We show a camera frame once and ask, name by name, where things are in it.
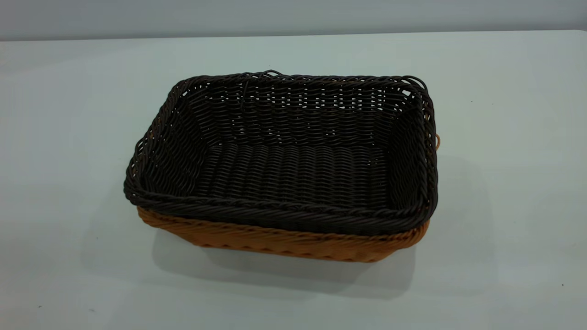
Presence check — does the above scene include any dark brown wicker basket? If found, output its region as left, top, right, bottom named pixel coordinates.
left=123, top=70, right=439, bottom=237

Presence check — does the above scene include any light brown wicker basket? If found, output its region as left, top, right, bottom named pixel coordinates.
left=137, top=133, right=442, bottom=263

